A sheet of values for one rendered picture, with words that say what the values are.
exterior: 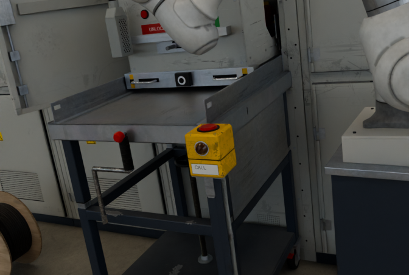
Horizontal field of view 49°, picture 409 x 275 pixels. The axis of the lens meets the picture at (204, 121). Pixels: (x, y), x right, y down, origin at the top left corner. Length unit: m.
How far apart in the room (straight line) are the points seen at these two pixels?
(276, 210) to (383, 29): 1.27
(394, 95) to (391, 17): 0.14
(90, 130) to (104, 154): 0.94
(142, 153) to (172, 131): 0.97
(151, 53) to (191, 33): 0.58
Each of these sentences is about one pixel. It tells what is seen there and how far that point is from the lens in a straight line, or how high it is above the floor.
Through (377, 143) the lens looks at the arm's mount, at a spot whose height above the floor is 0.80.
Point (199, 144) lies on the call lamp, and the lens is 0.94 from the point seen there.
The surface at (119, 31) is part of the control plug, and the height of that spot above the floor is 1.10.
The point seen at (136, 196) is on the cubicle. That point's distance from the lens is 2.37.
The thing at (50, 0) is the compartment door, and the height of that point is 1.24.
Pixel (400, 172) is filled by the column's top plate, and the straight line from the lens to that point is 1.08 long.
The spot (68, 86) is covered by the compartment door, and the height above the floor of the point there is 0.90.
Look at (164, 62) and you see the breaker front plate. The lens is 1.70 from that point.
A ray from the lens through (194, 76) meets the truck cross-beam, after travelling 1.63.
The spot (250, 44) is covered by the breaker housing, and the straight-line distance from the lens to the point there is 1.58.
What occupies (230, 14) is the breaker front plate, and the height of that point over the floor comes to 1.10.
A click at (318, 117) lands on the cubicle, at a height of 0.66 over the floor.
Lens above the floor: 1.18
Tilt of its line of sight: 16 degrees down
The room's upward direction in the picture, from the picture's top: 8 degrees counter-clockwise
